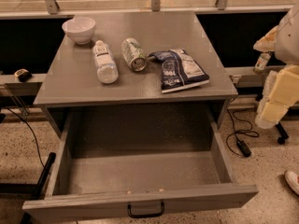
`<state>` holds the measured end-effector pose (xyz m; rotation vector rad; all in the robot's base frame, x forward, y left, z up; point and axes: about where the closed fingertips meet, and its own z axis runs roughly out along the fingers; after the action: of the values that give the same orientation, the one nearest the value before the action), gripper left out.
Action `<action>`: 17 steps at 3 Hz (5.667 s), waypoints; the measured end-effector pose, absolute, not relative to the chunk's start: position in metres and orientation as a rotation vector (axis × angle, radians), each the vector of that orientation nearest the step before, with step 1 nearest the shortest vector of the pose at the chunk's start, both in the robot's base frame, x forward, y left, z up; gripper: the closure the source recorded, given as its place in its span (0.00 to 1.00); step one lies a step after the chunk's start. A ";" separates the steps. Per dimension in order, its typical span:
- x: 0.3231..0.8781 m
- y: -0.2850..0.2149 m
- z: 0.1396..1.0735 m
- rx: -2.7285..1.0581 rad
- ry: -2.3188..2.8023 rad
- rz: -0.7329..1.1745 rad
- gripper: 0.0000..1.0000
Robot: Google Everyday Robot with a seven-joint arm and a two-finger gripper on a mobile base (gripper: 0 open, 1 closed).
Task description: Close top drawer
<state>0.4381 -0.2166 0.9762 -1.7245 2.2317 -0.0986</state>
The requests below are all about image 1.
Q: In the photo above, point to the foam-wrapped gripper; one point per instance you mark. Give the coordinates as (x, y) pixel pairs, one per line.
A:
(288, 44)

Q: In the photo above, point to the grey top drawer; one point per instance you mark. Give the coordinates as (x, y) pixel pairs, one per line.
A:
(115, 155)

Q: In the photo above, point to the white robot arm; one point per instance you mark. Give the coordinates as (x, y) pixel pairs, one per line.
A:
(283, 39)

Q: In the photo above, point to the small green-label bottle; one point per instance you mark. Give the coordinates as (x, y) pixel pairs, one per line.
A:
(262, 62)

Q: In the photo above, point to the white shoe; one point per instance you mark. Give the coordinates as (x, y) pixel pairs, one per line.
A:
(292, 180)

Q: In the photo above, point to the blue chip bag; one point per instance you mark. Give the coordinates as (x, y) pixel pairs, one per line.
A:
(180, 71)

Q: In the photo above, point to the grey cabinet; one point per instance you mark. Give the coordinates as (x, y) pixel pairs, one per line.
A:
(72, 79)

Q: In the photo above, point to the green soda can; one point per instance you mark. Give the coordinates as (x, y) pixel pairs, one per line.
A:
(133, 54)

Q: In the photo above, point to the white plastic bottle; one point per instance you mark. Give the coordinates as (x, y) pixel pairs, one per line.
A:
(106, 67)

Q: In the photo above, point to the white bowl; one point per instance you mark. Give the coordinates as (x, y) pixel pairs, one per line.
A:
(80, 30)

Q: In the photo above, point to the black and white tape measure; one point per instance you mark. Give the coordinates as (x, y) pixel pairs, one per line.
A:
(22, 75)

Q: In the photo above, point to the black table leg left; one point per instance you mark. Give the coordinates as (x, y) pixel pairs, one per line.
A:
(12, 194)

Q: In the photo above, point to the grey ledge rail right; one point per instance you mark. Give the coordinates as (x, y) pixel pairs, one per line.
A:
(245, 77)

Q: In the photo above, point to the grey ledge rail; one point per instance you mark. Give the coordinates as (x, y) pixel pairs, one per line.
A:
(10, 85)
(245, 77)

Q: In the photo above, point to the black power adapter with cable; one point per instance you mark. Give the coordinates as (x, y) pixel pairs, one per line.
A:
(244, 151)

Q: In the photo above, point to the black drawer handle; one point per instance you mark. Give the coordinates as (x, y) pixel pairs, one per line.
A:
(145, 210)

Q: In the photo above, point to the grey ledge rail left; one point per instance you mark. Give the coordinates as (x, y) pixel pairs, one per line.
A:
(10, 85)

